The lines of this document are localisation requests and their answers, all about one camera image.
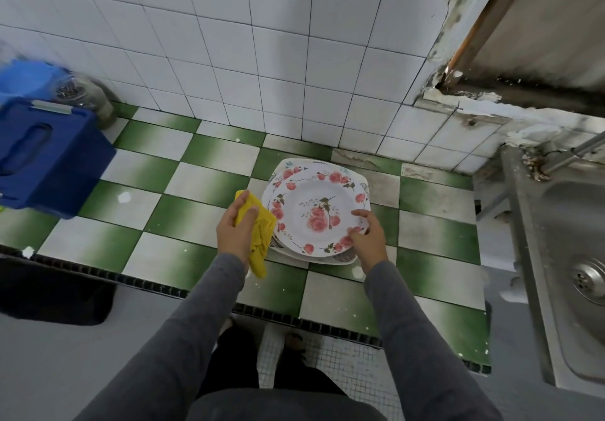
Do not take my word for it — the metal faucet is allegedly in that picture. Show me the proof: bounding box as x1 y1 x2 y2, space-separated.
529 132 605 181

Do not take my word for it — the person's left hand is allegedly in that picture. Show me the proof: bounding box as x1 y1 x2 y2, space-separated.
216 191 264 266

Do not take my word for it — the blue plastic bowl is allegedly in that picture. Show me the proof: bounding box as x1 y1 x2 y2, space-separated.
0 59 69 103

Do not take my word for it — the person's right forearm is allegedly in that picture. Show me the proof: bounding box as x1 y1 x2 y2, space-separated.
364 260 502 421

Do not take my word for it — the stainless steel sink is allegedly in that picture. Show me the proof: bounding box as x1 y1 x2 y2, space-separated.
501 142 605 398

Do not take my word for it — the glass jar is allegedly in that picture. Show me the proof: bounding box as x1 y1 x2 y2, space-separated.
52 73 117 128

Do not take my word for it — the blue plastic box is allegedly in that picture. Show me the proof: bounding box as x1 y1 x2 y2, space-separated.
0 97 117 220

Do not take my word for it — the person's right hand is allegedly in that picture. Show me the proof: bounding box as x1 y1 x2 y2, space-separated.
346 208 391 273

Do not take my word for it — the person's black shoe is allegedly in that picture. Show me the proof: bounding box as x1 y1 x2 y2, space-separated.
284 331 308 354

